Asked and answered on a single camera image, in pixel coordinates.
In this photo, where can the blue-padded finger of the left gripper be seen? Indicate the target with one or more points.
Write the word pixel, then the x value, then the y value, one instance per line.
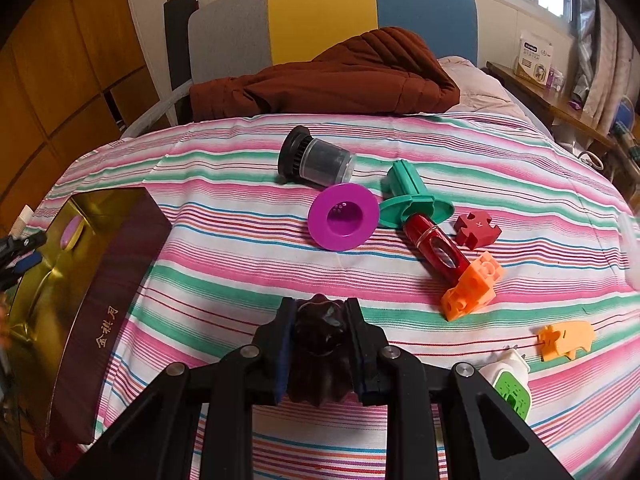
pixel 21 267

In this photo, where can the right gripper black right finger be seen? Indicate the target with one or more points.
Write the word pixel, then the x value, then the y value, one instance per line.
pixel 364 342

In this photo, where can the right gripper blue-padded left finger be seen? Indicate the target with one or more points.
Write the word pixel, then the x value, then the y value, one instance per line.
pixel 283 325

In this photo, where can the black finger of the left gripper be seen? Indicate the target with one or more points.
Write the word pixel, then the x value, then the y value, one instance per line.
pixel 12 247

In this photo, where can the dark brown grape ornament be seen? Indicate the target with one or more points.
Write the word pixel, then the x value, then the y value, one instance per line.
pixel 319 361

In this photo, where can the red capsule tube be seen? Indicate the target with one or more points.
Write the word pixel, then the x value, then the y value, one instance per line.
pixel 444 257

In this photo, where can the orange building block piece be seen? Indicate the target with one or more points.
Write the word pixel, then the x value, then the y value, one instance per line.
pixel 475 288

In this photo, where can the purple perforated funnel cup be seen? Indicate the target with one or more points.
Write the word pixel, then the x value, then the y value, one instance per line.
pixel 343 217

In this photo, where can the green white round dispenser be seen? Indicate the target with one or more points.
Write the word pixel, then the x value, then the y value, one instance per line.
pixel 509 376

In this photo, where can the green flanged spool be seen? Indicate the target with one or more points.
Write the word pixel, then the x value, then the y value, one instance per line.
pixel 406 194

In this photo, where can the red puzzle block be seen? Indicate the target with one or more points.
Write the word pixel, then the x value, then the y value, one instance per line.
pixel 476 230

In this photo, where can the black lid clear jar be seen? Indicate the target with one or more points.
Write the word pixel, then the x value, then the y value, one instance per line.
pixel 306 159

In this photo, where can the orange pig shaped piece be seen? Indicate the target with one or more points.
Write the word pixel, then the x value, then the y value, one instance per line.
pixel 565 339

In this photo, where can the gold metal tray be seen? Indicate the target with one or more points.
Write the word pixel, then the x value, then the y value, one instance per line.
pixel 68 309

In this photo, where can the striped pink green bedsheet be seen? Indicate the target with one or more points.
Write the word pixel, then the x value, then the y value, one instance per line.
pixel 239 243

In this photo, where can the dark red quilted blanket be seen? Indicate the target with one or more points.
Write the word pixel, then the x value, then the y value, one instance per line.
pixel 387 71

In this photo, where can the pink pillow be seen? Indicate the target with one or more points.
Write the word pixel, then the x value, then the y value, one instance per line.
pixel 479 92

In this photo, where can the wooden bedside table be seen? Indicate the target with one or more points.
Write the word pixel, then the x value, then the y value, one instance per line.
pixel 549 106

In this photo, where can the grey yellow blue headboard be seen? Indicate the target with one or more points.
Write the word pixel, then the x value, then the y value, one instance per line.
pixel 230 38

